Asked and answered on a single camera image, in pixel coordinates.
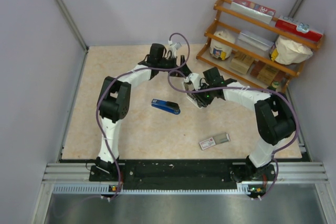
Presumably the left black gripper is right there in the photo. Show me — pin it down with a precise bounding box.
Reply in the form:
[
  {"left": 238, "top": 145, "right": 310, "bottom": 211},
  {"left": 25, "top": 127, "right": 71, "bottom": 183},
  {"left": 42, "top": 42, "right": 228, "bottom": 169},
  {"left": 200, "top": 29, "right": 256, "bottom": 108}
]
[{"left": 157, "top": 55, "right": 191, "bottom": 78}]

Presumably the small white stapler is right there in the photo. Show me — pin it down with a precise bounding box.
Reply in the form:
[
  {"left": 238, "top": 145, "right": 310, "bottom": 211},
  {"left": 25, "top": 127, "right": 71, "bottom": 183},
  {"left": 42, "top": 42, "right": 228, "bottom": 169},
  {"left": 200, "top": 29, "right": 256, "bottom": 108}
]
[{"left": 182, "top": 82, "right": 203, "bottom": 109}]

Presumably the blue metal stapler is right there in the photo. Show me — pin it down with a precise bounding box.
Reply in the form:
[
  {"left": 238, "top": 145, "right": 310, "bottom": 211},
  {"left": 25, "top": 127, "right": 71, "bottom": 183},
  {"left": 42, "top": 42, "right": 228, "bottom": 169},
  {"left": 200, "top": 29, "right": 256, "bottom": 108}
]
[{"left": 151, "top": 99, "right": 181, "bottom": 115}]

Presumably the red white staple box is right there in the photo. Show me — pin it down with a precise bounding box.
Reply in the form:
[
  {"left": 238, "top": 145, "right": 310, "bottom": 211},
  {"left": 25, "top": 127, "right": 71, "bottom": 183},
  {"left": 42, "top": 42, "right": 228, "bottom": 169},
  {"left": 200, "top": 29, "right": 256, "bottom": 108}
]
[{"left": 199, "top": 133, "right": 230, "bottom": 150}]

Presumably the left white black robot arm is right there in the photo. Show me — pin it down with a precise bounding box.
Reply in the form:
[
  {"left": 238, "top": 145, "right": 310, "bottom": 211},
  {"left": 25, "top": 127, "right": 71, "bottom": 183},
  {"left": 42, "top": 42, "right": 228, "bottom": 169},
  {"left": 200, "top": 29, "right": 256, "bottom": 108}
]
[{"left": 96, "top": 41, "right": 186, "bottom": 180}]

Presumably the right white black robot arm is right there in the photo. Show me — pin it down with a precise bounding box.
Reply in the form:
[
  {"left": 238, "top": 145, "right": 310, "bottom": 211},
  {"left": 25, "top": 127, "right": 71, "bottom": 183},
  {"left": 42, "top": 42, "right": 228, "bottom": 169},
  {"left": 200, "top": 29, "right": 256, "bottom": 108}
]
[{"left": 183, "top": 67, "right": 296, "bottom": 182}]

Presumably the white jar with label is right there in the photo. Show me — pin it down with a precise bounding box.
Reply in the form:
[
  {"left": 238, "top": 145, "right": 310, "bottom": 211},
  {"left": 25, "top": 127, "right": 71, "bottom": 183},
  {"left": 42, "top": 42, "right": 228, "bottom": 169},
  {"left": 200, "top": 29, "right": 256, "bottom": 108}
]
[{"left": 209, "top": 29, "right": 236, "bottom": 60}]

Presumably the light brown cardboard box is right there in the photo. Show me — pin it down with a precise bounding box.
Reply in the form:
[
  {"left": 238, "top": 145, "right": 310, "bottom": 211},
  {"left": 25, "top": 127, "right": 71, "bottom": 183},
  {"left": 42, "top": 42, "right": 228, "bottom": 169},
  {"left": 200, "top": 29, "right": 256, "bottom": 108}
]
[{"left": 229, "top": 51, "right": 254, "bottom": 74}]

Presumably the dark brown cardboard box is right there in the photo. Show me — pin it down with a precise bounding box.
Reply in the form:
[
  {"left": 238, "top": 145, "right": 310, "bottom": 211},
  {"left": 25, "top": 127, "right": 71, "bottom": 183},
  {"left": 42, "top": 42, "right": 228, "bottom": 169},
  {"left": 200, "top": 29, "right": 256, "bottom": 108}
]
[{"left": 250, "top": 61, "right": 285, "bottom": 86}]

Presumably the wooden three-tier shelf rack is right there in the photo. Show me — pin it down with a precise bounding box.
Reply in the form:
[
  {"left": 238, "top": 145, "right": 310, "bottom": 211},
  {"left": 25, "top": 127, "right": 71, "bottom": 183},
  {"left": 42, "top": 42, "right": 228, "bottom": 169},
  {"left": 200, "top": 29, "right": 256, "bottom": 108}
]
[{"left": 196, "top": 0, "right": 324, "bottom": 92}]

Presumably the green glass bottle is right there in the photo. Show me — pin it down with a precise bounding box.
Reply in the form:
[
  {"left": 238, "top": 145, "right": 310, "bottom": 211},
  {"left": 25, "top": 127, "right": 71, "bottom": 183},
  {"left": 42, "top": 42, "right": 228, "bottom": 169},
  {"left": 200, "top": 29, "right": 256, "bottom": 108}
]
[{"left": 267, "top": 81, "right": 280, "bottom": 95}]

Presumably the silver grey long box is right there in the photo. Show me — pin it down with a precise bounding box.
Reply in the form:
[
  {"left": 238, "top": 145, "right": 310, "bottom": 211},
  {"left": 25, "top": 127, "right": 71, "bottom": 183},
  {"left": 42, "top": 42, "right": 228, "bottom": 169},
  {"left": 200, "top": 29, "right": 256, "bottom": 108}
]
[{"left": 235, "top": 30, "right": 274, "bottom": 57}]

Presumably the red foil roll box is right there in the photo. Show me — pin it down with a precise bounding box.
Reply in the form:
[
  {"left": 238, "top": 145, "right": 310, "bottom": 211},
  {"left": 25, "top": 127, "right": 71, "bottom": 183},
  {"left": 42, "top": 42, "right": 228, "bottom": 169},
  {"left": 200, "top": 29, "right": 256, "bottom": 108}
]
[{"left": 230, "top": 0, "right": 276, "bottom": 24}]

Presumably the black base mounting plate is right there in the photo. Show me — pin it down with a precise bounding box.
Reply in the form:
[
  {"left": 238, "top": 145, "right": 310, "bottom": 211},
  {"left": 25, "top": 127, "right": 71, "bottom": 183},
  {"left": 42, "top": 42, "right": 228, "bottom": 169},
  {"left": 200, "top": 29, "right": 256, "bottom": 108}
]
[{"left": 89, "top": 159, "right": 275, "bottom": 190}]

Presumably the white bag with yellow label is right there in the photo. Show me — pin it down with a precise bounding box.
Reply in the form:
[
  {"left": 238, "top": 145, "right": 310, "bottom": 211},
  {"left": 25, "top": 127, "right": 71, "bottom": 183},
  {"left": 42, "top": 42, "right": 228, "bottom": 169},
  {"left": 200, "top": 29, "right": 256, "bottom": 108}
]
[{"left": 269, "top": 36, "right": 313, "bottom": 65}]

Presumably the red white wrap box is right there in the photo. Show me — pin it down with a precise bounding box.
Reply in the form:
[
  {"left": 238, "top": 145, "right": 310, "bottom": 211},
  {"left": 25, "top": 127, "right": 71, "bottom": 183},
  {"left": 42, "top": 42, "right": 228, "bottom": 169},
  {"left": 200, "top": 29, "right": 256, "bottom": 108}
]
[{"left": 275, "top": 15, "right": 324, "bottom": 42}]

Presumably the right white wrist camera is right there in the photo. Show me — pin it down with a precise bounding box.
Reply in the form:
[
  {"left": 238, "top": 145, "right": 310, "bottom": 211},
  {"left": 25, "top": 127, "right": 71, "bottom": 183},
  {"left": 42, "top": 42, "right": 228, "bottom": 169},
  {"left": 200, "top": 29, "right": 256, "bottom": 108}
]
[{"left": 184, "top": 73, "right": 201, "bottom": 91}]

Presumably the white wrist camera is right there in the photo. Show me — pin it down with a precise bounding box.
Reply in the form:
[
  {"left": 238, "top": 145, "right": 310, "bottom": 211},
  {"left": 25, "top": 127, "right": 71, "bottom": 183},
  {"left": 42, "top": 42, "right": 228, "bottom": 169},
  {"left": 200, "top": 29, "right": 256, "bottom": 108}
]
[
  {"left": 167, "top": 40, "right": 182, "bottom": 58},
  {"left": 184, "top": 73, "right": 201, "bottom": 91}
]

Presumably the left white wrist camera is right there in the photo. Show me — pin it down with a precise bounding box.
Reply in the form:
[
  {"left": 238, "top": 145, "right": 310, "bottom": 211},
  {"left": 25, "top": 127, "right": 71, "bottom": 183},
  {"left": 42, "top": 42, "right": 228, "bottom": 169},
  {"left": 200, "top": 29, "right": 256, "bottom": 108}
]
[{"left": 167, "top": 40, "right": 182, "bottom": 58}]

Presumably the grey slotted cable duct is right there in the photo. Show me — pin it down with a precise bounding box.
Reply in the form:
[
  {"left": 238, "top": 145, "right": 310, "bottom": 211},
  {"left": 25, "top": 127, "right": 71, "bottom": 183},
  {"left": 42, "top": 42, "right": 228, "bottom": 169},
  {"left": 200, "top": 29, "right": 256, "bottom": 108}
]
[{"left": 52, "top": 182, "right": 262, "bottom": 196}]

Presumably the aluminium frame rail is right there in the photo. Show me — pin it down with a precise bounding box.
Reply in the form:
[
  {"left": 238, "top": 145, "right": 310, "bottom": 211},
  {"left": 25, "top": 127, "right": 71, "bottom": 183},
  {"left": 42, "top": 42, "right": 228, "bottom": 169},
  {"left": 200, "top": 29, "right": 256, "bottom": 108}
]
[{"left": 43, "top": 161, "right": 329, "bottom": 184}]

